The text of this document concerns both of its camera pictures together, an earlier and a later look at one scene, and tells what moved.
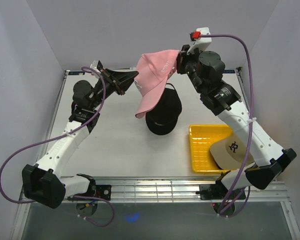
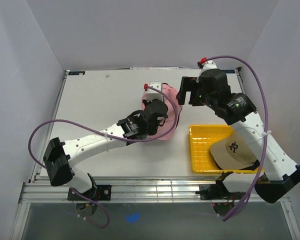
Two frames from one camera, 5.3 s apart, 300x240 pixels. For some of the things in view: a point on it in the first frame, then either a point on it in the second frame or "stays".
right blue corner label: [229, 71] stays
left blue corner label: [76, 73] stays
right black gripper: [182, 57] -> [189, 84]
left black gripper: [120, 81] -> [145, 102]
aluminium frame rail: [173, 189] stays
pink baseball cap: [152, 71] -> [168, 122]
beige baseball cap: [229, 153] stays
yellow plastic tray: [201, 137] stays
